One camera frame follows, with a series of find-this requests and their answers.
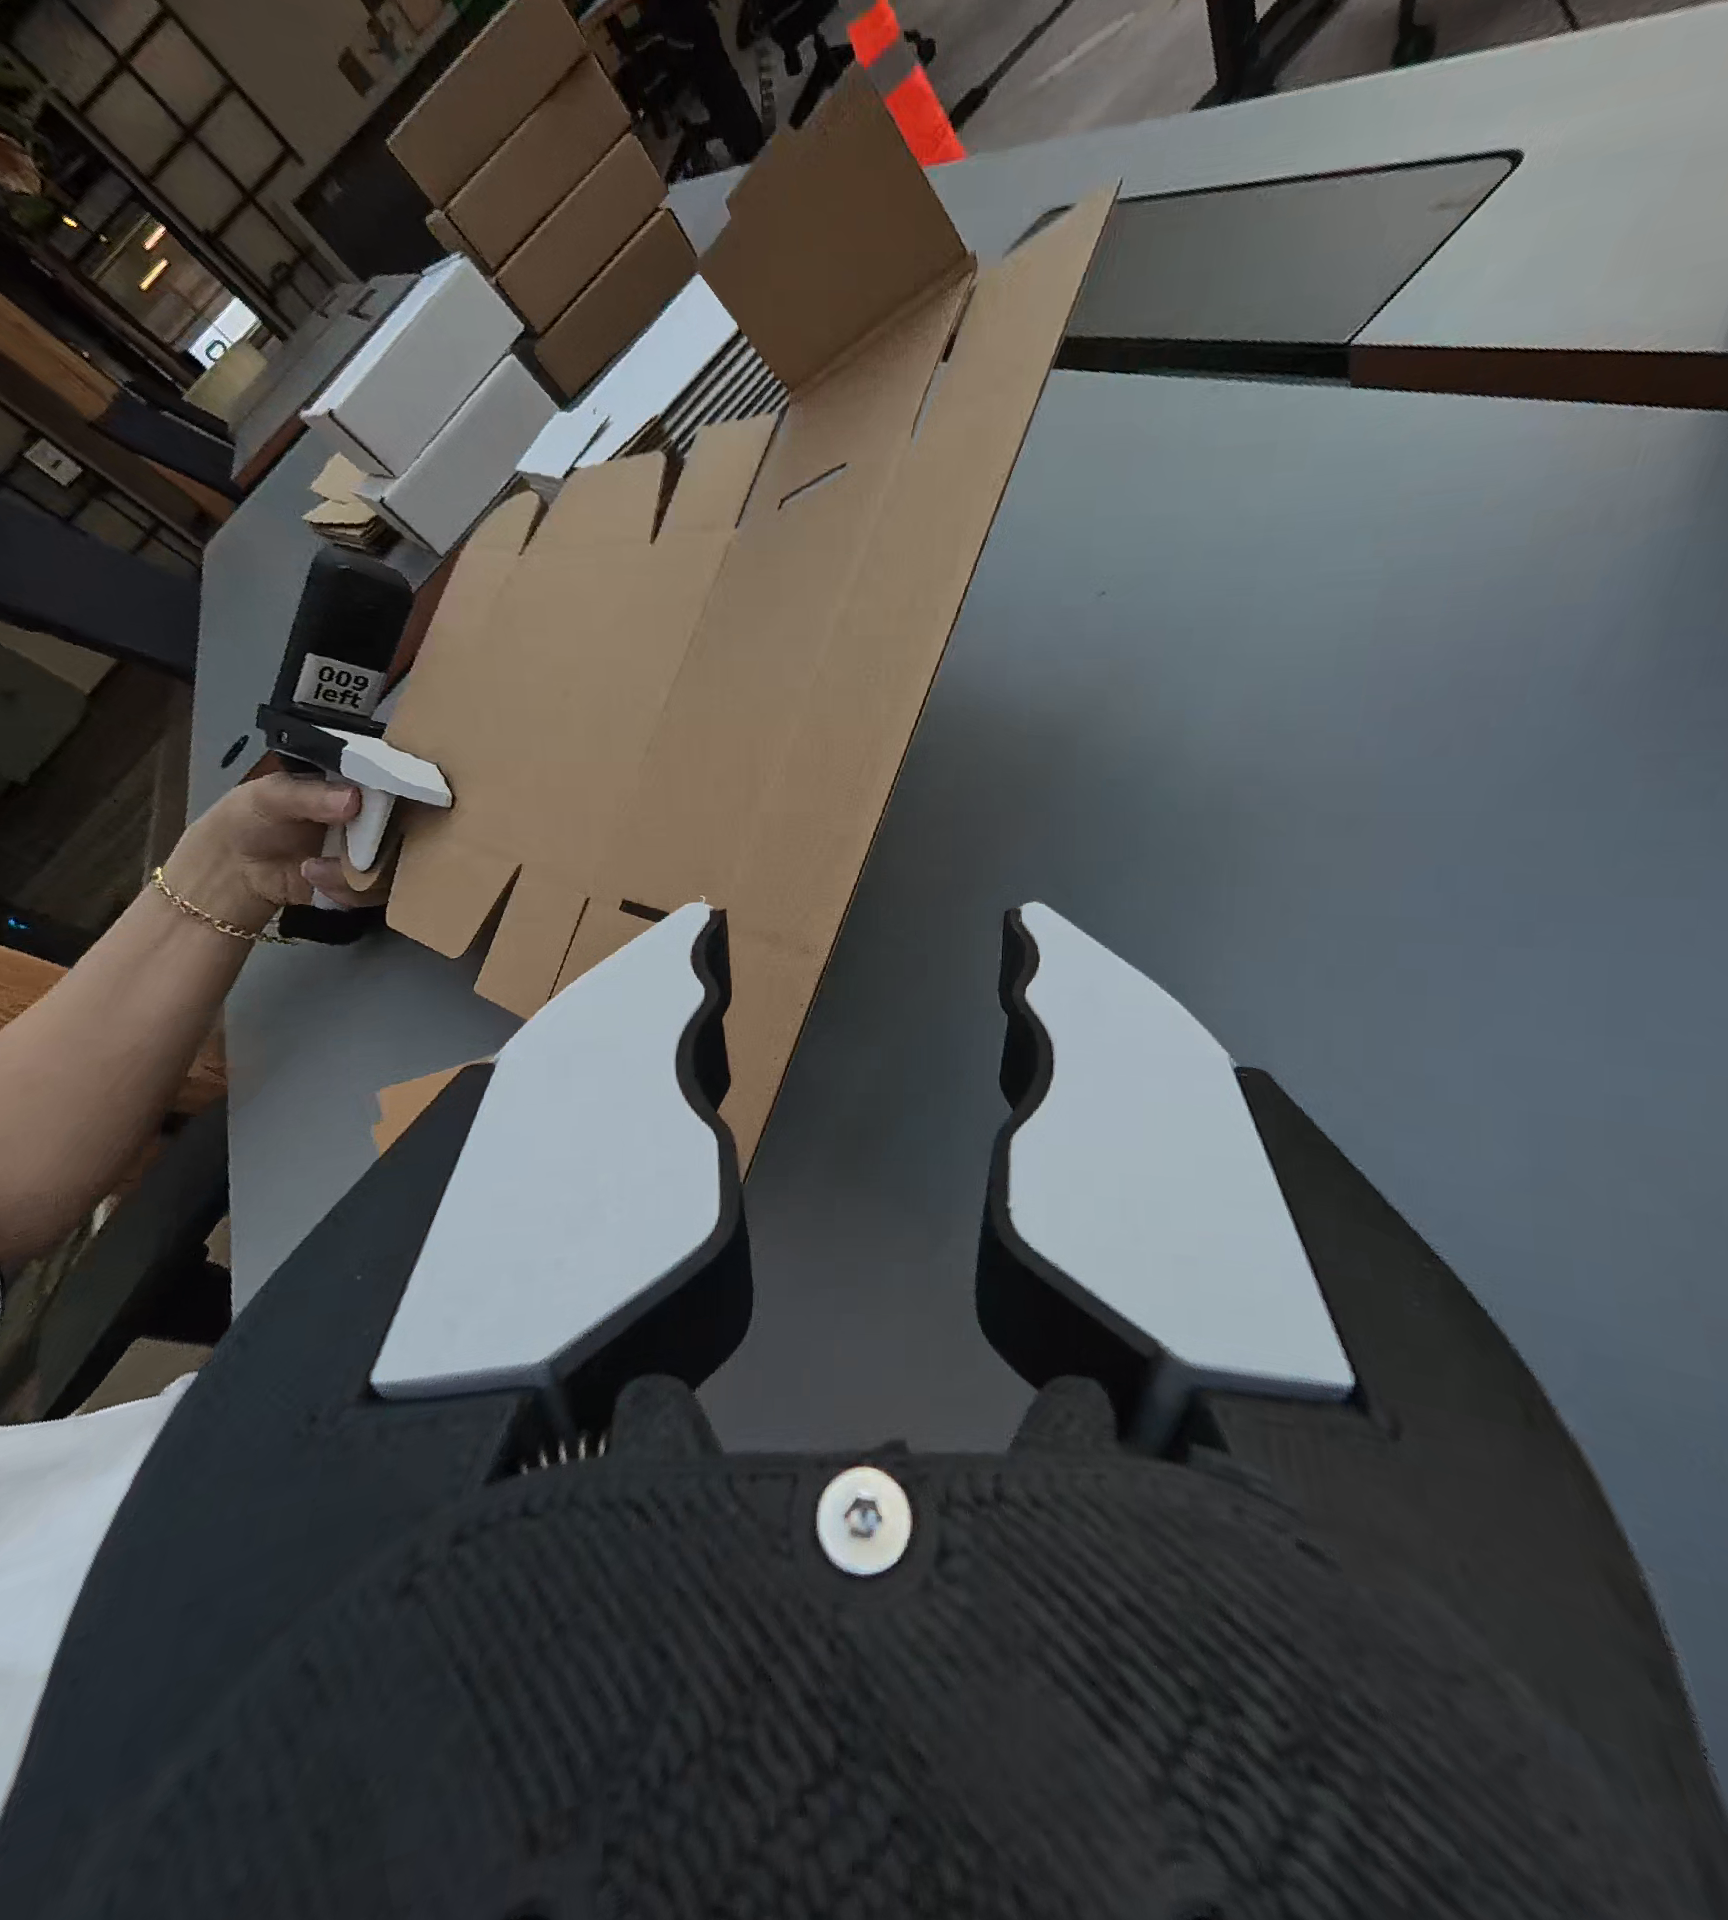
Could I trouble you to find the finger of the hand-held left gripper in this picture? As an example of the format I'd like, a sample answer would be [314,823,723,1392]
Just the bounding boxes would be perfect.
[334,733,458,814]

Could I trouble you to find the brown cardboard scraps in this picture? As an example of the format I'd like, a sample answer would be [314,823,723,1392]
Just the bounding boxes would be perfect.
[299,452,425,562]

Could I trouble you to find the folded white cardboard box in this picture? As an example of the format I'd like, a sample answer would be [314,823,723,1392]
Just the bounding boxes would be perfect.
[380,352,559,557]
[299,251,522,476]

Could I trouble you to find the stack of flat cardboard sheets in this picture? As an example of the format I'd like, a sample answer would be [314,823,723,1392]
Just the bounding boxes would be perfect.
[516,275,806,487]

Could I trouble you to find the orange reflective cone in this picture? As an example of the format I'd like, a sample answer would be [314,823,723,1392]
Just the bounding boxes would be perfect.
[844,0,969,172]

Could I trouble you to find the folded brown cardboard box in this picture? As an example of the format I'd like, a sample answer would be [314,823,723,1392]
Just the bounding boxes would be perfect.
[490,132,675,338]
[386,0,595,214]
[528,208,697,405]
[440,58,647,264]

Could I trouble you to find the person's left forearm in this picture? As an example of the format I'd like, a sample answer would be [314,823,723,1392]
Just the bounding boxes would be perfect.
[0,868,272,1272]

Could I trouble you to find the person's left hand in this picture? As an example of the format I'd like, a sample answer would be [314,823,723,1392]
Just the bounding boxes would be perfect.
[161,772,395,944]

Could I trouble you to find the small brown cardboard piece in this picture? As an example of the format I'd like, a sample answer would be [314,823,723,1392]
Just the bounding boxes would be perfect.
[371,1055,499,1160]

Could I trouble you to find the black office chair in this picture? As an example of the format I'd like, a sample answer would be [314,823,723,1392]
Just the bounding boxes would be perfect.
[607,0,871,156]

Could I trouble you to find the gold chain bracelet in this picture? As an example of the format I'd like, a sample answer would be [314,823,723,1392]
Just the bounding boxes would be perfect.
[145,864,299,949]

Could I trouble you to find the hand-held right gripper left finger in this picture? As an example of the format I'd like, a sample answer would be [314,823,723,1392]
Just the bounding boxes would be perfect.
[371,902,755,1401]

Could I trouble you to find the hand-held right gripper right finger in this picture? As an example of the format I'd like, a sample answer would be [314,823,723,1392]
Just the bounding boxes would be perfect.
[974,902,1358,1405]

